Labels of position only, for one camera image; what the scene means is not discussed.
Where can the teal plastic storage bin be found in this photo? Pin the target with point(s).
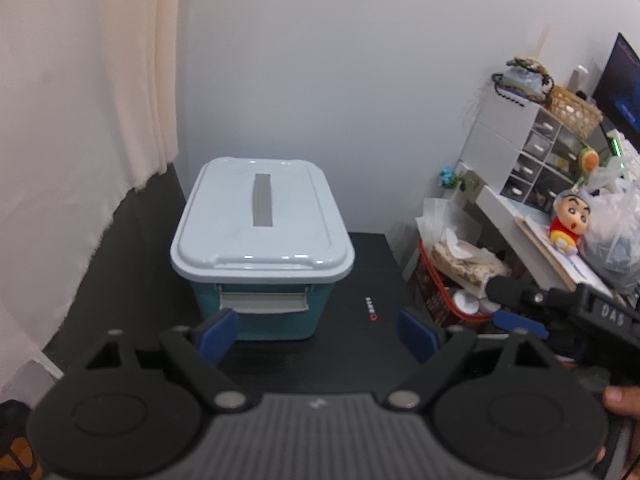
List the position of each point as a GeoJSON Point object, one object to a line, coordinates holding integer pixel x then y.
{"type": "Point", "coordinates": [267, 312]}

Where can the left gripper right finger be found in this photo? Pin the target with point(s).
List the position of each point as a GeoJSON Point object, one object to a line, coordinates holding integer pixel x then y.
{"type": "Point", "coordinates": [440, 353]}

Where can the clear plastic bag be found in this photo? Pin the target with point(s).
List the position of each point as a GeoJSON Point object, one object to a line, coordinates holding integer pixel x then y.
{"type": "Point", "coordinates": [611, 243]}

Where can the Shin-chan plush red shirt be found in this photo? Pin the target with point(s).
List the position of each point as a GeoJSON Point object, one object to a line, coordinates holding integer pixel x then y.
{"type": "Point", "coordinates": [570, 222]}

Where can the white bin lid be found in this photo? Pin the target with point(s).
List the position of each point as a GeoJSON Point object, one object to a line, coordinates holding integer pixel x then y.
{"type": "Point", "coordinates": [261, 221]}

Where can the blue green small toy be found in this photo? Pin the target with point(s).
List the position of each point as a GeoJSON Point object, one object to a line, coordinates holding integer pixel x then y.
{"type": "Point", "coordinates": [449, 179]}

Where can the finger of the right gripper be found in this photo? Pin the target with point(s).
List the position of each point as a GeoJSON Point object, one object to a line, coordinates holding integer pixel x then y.
{"type": "Point", "coordinates": [510, 321]}

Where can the red plastic basket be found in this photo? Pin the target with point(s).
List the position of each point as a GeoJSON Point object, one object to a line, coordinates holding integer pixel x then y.
{"type": "Point", "coordinates": [436, 297]}

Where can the patterned tissue box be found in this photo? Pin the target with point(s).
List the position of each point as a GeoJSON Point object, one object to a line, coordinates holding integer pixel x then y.
{"type": "Point", "coordinates": [468, 265]}

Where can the cream curtain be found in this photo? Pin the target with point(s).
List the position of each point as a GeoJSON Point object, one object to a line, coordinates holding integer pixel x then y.
{"type": "Point", "coordinates": [88, 114]}

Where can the white desk shelf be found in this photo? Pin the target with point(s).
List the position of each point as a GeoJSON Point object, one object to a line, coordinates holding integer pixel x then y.
{"type": "Point", "coordinates": [523, 230]}

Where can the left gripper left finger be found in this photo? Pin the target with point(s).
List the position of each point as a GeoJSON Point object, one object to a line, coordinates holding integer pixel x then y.
{"type": "Point", "coordinates": [193, 355]}

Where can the person's hand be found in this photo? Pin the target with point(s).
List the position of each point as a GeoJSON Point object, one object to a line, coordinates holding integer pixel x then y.
{"type": "Point", "coordinates": [625, 401]}

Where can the computer monitor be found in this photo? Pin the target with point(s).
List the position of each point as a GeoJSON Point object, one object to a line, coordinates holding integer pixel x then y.
{"type": "Point", "coordinates": [617, 93]}

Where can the white drawer organizer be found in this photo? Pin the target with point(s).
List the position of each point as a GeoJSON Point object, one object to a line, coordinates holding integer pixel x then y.
{"type": "Point", "coordinates": [521, 151]}

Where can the woven wicker basket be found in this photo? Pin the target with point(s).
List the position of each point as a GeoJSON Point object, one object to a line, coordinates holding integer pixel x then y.
{"type": "Point", "coordinates": [574, 113]}

